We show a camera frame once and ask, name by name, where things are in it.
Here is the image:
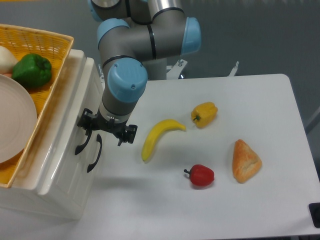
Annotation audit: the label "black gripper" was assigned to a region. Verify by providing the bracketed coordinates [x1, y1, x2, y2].
[76, 108, 138, 146]

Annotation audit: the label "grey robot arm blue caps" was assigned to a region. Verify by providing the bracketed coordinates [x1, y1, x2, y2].
[77, 0, 202, 143]

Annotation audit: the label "white drawer cabinet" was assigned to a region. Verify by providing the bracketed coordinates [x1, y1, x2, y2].
[0, 49, 88, 219]

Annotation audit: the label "yellow banana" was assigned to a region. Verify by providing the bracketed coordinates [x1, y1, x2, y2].
[141, 119, 187, 162]

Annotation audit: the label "pink plate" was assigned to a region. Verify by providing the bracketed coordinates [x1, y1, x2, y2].
[0, 75, 37, 163]

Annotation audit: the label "yellow bell pepper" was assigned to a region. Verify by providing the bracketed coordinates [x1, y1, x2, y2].
[190, 102, 218, 129]

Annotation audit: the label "yellow woven basket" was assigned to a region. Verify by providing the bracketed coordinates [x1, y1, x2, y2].
[0, 24, 74, 188]

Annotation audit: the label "green bell pepper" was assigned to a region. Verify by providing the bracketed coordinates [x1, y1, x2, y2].
[12, 53, 52, 89]

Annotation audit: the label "red bell pepper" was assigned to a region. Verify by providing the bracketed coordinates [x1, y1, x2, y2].
[183, 164, 215, 187]

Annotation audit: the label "white round vegetable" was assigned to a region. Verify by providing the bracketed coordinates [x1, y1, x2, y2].
[0, 46, 18, 74]

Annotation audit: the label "triangular bread pastry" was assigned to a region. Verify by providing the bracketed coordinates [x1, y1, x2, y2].
[232, 139, 262, 184]

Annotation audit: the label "black object at table edge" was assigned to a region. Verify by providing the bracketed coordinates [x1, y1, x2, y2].
[308, 202, 320, 229]

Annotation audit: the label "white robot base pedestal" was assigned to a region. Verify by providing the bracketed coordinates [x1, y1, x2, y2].
[143, 58, 167, 81]

